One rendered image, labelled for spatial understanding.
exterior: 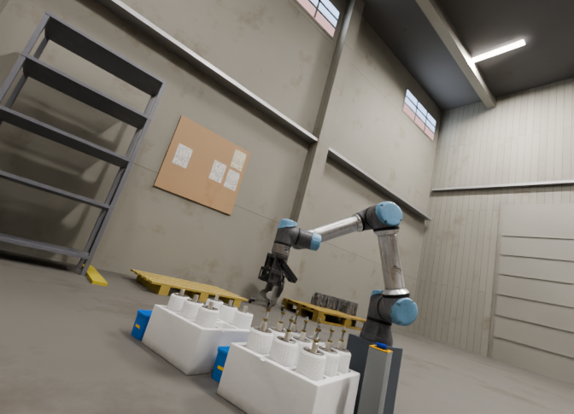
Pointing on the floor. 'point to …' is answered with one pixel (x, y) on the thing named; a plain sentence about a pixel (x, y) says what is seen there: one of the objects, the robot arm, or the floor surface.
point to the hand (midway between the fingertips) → (270, 305)
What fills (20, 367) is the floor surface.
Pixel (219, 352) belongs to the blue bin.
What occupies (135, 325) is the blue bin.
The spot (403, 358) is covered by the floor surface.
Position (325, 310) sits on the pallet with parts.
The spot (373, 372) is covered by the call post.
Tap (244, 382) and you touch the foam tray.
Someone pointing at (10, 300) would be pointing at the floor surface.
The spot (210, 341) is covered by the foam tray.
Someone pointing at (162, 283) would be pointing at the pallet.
